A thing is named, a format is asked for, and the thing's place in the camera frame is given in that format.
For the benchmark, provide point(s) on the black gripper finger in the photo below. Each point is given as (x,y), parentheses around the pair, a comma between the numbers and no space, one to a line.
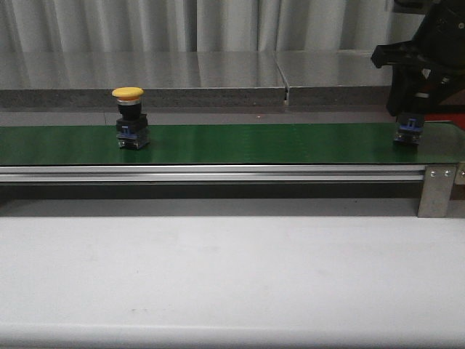
(437,92)
(402,91)

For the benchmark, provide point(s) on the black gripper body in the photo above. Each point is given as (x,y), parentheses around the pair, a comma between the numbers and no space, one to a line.
(437,45)

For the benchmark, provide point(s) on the red mushroom push button switch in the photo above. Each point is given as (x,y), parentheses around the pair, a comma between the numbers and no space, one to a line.
(409,128)

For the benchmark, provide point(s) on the yellow mushroom push button switch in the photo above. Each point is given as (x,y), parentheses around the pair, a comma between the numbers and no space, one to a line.
(132,127)

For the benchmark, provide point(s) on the red plastic tray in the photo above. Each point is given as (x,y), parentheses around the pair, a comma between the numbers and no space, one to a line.
(456,118)

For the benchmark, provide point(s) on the green conveyor belt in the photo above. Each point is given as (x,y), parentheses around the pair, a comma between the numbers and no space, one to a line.
(371,143)

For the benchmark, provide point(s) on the steel conveyor end plate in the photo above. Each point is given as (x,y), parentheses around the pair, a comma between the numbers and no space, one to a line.
(458,189)

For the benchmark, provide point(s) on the grey stone counter left slab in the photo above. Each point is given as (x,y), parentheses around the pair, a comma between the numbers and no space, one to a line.
(83,81)

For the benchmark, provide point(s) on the grey pleated curtain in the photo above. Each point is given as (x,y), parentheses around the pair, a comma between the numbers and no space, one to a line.
(201,26)

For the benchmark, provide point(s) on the steel conveyor support bracket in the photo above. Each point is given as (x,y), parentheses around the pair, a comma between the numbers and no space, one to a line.
(436,191)

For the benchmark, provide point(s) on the aluminium conveyor side rail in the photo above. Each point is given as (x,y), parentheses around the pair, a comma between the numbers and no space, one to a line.
(211,173)

